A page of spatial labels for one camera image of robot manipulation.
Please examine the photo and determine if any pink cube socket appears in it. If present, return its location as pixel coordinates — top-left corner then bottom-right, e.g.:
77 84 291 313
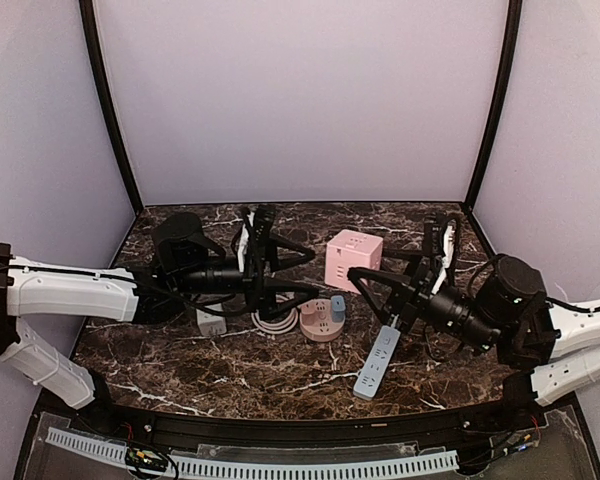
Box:
324 229 384 293

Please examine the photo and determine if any white cube socket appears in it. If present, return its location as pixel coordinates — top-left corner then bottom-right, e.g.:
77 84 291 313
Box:
195 309 227 337

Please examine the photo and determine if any small circuit board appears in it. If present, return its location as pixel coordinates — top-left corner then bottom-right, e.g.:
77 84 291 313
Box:
124 447 170 474

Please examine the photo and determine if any black front rail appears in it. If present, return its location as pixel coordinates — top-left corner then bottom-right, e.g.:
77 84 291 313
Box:
64 401 547 451

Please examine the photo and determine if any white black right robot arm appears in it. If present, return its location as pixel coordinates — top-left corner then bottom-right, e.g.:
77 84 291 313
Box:
347 254 600 408

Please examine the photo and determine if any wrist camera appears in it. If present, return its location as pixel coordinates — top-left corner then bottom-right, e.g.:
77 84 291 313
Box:
422 213 462 295
230 204 276 273

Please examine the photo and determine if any small blue plug adapter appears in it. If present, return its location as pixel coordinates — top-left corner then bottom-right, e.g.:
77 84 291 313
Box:
330 295 346 324

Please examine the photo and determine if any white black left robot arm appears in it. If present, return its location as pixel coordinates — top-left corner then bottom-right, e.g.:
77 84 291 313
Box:
0 206 318 411

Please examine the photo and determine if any round pink power strip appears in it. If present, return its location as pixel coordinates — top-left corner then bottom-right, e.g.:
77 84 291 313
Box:
299 298 345 343

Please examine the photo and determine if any small pink plug adapter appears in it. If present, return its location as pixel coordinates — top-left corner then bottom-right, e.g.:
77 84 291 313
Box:
300 300 316 326

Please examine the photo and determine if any white cable duct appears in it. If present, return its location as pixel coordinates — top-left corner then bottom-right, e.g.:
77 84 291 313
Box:
45 427 459 479

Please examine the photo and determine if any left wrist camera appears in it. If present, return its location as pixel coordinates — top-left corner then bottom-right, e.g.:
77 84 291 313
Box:
230 204 276 273

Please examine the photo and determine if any blue power strip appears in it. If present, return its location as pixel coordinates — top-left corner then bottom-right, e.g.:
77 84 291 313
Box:
353 325 401 401

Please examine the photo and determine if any pink coiled cable with plug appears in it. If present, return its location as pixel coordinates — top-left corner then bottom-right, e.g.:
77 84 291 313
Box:
251 294 301 335

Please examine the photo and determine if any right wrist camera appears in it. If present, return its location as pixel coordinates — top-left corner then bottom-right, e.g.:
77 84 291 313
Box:
422 213 462 295

